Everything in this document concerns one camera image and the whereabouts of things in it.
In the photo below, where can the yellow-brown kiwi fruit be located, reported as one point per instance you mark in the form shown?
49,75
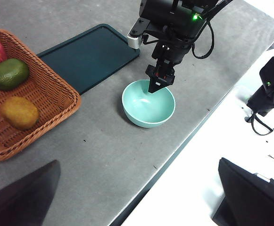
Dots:
20,113

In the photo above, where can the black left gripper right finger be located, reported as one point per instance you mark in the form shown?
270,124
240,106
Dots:
252,204

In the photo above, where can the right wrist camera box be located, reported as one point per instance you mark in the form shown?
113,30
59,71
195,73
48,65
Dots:
135,41

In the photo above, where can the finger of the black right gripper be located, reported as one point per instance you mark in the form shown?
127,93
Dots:
155,82
171,76

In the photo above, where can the teal ribbed bowl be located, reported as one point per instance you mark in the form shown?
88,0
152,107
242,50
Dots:
151,110

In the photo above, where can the dark rectangular tray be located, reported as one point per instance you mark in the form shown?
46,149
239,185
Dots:
87,58

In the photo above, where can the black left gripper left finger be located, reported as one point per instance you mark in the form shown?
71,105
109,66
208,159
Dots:
21,202

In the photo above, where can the brown wicker basket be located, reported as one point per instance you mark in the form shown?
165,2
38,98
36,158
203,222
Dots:
44,94

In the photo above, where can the green oval fruit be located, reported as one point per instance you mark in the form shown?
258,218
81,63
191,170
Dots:
9,74

